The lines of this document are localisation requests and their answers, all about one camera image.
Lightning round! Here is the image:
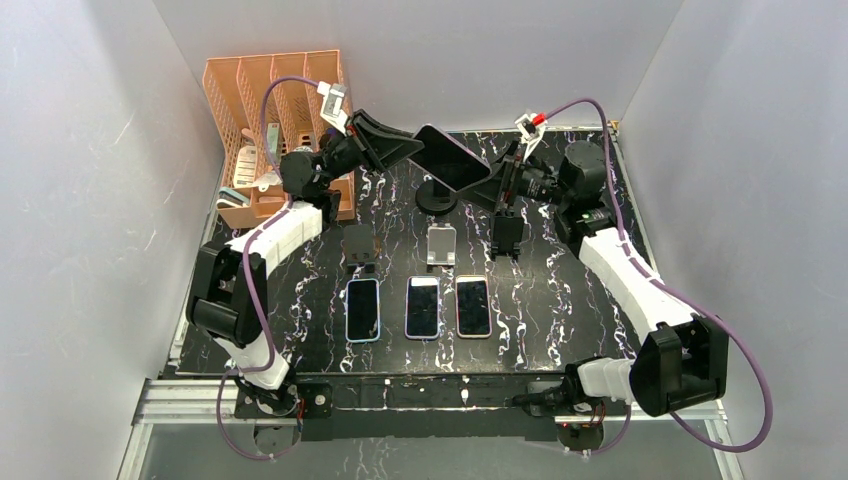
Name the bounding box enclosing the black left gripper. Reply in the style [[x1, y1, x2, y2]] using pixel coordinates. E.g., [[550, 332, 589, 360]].
[[316, 110, 424, 188]]

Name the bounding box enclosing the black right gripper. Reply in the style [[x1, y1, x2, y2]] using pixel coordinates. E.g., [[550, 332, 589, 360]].
[[455, 138, 573, 215]]

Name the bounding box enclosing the phone with purple clear case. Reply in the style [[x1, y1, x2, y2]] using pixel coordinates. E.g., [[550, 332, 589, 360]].
[[410, 124, 492, 192]]

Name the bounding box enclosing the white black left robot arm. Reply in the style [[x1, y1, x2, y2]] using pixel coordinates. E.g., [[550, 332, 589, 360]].
[[185, 110, 424, 416]]

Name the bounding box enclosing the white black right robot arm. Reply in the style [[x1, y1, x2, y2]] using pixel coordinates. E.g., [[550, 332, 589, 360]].
[[459, 141, 729, 417]]

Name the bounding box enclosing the black clamp phone stand right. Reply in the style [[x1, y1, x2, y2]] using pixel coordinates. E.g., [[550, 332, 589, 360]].
[[489, 212, 525, 261]]

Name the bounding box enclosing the black round base phone stand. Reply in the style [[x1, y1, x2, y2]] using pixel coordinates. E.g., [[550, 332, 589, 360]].
[[415, 179, 459, 216]]

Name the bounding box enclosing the black folding phone stand left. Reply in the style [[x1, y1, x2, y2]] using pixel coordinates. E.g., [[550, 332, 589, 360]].
[[342, 224, 378, 273]]

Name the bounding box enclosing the phone with pink case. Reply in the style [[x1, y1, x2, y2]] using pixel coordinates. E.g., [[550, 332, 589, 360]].
[[456, 275, 492, 339]]

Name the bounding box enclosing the phone with lilac case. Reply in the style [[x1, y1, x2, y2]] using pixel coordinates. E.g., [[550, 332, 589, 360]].
[[405, 276, 440, 341]]

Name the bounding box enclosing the phone with blue case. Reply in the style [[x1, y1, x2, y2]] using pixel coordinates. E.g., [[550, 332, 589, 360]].
[[345, 278, 381, 343]]

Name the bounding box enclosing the orange plastic file organizer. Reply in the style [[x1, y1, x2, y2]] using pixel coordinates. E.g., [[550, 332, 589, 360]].
[[202, 50, 345, 229]]

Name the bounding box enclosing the white paper card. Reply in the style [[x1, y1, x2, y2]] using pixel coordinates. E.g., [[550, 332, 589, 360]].
[[232, 145, 257, 188]]

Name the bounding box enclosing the teal bordered item beside organizer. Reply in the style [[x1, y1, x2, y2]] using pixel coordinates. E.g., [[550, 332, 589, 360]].
[[215, 186, 251, 209]]

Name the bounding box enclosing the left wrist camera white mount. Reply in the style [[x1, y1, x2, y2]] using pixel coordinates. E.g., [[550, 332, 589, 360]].
[[317, 81, 349, 135]]

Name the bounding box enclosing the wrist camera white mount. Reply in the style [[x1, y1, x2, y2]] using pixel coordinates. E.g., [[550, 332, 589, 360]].
[[514, 111, 547, 145], [317, 81, 349, 135]]

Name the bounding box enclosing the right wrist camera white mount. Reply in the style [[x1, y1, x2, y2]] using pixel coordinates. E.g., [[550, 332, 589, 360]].
[[514, 111, 547, 145]]

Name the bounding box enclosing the aluminium frame rail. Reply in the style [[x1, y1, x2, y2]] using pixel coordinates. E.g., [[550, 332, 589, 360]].
[[119, 375, 743, 479]]

